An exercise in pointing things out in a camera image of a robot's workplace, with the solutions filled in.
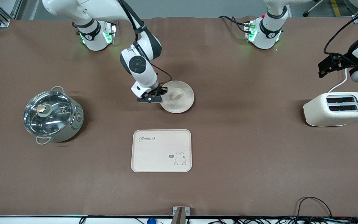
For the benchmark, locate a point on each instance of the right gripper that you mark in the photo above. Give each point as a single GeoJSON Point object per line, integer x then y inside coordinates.
{"type": "Point", "coordinates": [158, 90]}

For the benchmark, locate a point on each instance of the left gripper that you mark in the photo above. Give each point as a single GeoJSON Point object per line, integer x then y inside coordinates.
{"type": "Point", "coordinates": [346, 62]}

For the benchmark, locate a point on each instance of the small white bun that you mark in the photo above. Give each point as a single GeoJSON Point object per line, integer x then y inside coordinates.
{"type": "Point", "coordinates": [176, 95]}

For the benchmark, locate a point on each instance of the round cream plate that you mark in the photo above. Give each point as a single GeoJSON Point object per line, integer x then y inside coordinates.
{"type": "Point", "coordinates": [182, 105]}

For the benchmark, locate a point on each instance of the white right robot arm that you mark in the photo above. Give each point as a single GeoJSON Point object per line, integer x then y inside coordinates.
{"type": "Point", "coordinates": [141, 67]}

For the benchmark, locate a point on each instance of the cream rabbit print tray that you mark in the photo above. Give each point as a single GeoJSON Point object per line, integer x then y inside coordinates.
{"type": "Point", "coordinates": [157, 152]}

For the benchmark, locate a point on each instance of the cream two-slot toaster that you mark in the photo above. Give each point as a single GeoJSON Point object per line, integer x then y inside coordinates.
{"type": "Point", "coordinates": [318, 113]}

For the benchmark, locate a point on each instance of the office chair caster base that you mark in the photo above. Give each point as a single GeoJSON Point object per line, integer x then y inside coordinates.
{"type": "Point", "coordinates": [314, 7]}

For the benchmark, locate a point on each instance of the pale green electric pot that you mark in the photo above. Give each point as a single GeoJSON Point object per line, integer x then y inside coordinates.
{"type": "Point", "coordinates": [73, 124]}

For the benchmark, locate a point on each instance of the glass pot lid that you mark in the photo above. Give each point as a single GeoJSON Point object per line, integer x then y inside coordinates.
{"type": "Point", "coordinates": [48, 113]}

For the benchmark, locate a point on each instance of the brown table cover sheet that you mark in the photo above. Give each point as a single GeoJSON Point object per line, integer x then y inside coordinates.
{"type": "Point", "coordinates": [228, 186]}

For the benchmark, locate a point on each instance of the blue round object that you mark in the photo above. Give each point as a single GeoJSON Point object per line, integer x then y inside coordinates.
{"type": "Point", "coordinates": [151, 221]}

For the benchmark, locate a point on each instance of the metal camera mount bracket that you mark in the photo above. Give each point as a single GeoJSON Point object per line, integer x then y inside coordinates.
{"type": "Point", "coordinates": [180, 214]}

